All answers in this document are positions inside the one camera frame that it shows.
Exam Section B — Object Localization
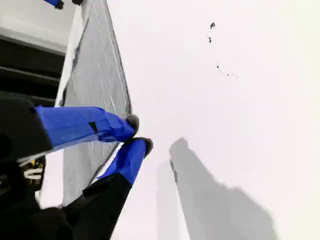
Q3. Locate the grey striped towel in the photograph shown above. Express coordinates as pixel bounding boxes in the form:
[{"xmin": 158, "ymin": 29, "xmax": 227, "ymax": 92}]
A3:
[{"xmin": 55, "ymin": 0, "xmax": 133, "ymax": 207}]

